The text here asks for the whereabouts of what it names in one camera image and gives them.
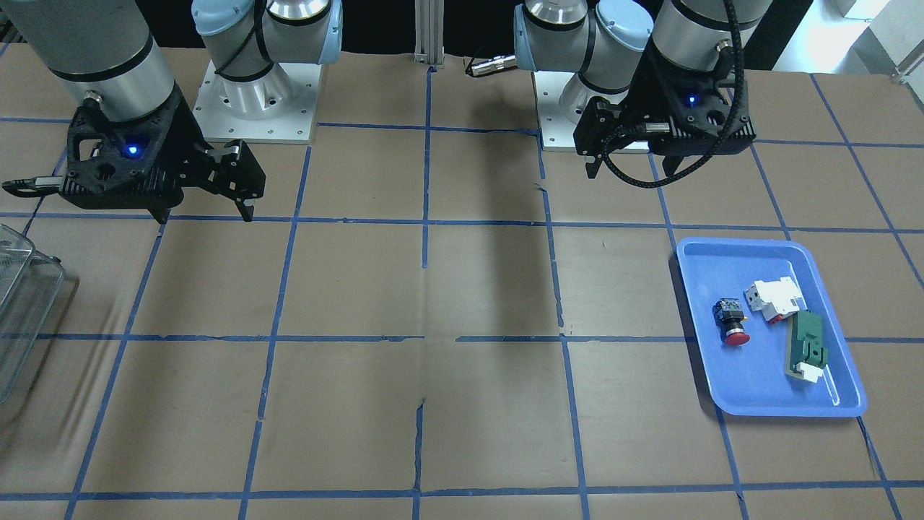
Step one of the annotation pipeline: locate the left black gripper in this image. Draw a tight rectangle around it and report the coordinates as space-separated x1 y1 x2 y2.
574 43 757 180

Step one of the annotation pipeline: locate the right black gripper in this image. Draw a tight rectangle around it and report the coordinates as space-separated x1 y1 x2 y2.
2 95 266 225

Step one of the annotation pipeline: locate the red emergency stop button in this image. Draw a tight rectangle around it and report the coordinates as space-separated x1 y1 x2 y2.
712 298 751 347

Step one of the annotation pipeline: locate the blue plastic tray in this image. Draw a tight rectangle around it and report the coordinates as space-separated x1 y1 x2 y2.
676 237 868 417

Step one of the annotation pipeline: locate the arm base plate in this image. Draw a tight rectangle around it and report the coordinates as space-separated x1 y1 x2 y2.
533 71 650 153
193 63 324 145

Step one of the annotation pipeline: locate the black braided cable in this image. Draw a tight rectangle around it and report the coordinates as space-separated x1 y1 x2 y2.
599 0 746 190

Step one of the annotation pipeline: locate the aluminium frame post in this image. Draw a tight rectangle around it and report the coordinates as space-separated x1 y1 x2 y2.
414 0 445 69

